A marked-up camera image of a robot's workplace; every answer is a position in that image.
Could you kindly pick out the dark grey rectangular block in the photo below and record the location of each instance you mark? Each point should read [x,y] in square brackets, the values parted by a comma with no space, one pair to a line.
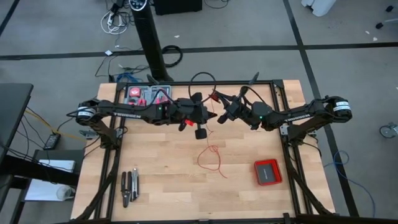
[266,173]

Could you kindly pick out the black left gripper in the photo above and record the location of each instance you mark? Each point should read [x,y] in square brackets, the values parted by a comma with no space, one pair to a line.
[199,113]

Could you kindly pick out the grey tool kit case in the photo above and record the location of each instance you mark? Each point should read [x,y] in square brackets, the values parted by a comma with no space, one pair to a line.
[149,90]

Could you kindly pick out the black power adapter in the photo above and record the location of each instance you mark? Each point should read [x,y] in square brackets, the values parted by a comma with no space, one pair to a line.
[52,141]

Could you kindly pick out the black angled bracket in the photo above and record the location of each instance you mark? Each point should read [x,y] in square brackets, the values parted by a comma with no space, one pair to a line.
[254,79]
[153,80]

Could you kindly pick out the small red box cutter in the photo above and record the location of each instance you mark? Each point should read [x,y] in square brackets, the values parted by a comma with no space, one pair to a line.
[132,102]

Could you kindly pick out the red square tray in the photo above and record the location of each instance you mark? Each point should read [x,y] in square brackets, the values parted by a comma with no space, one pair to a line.
[271,183]

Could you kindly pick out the office chair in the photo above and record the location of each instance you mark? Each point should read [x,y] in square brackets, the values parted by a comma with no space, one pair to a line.
[392,21]

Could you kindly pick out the grey caster wheel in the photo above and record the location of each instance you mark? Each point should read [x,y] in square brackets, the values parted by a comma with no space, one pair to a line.
[387,131]

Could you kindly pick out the red tape measure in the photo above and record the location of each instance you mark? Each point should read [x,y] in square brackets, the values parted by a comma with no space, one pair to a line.
[135,92]

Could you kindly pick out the white power strip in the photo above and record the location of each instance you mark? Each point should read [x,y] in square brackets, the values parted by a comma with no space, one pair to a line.
[110,19]

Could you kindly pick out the black tower fan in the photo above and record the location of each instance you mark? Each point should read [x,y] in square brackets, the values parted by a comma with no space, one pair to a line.
[149,37]

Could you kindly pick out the black floor box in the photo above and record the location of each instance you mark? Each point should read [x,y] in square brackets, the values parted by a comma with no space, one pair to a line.
[177,6]

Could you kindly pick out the clear plastic cup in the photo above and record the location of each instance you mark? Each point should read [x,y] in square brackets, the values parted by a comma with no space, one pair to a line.
[66,193]

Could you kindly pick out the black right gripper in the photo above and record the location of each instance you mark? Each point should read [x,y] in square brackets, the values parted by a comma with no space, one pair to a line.
[233,109]

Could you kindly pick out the black desk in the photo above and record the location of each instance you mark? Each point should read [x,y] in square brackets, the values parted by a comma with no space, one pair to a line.
[14,105]

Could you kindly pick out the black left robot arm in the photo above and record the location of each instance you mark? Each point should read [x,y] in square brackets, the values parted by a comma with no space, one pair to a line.
[124,113]

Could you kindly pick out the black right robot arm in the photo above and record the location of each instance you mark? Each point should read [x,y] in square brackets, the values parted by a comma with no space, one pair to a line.
[295,116]

